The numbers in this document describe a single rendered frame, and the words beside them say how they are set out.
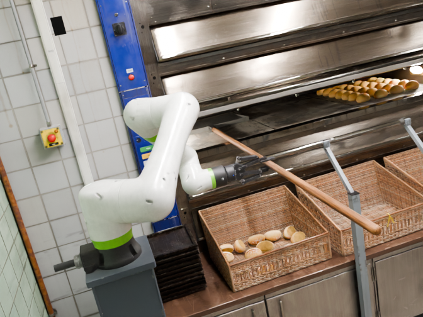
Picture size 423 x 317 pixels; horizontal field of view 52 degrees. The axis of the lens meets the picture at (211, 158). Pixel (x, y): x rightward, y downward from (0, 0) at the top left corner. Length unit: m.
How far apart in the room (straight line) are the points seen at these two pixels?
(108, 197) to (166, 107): 0.40
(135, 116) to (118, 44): 0.79
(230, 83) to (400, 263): 1.31
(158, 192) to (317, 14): 1.69
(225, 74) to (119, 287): 1.43
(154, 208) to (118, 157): 1.19
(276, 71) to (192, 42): 0.50
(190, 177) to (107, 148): 0.65
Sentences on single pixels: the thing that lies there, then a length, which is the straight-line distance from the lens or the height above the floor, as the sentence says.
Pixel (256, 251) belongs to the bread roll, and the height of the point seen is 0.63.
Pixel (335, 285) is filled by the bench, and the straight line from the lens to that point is 2.40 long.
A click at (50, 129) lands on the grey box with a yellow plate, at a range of 2.29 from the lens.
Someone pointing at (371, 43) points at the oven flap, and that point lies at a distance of 2.83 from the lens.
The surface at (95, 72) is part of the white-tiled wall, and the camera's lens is 2.32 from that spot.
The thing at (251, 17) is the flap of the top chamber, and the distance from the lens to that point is 2.49.
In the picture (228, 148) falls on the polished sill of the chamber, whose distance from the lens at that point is 2.49.
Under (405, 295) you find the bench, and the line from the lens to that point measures 2.69.
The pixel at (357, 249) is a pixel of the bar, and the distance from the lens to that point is 2.30.
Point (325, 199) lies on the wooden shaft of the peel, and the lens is 1.53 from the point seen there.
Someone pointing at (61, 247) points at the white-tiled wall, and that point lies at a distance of 2.54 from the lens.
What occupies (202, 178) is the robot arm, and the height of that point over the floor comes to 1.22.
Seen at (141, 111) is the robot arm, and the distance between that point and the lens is 1.56.
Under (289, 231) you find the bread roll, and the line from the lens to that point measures 2.57.
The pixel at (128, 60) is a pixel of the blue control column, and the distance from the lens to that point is 2.30.
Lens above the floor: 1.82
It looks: 16 degrees down
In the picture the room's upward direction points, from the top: 11 degrees counter-clockwise
